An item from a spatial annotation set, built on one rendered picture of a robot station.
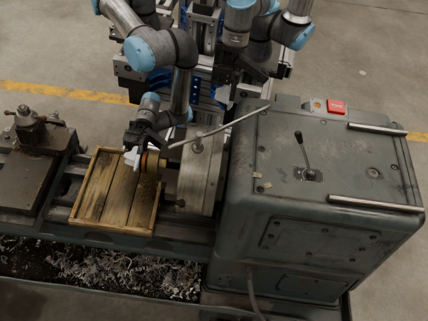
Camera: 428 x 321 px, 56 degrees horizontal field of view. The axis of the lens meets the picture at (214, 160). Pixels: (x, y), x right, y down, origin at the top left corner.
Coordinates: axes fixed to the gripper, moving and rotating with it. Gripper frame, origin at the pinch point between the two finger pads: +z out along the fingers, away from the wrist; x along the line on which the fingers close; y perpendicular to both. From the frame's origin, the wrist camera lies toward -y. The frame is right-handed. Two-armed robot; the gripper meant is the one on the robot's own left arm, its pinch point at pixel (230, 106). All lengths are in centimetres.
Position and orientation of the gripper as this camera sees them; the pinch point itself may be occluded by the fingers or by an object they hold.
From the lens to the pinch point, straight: 125.6
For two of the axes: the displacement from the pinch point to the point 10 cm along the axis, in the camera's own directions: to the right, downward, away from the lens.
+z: -1.3, 7.8, 6.1
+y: -9.9, -1.5, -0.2
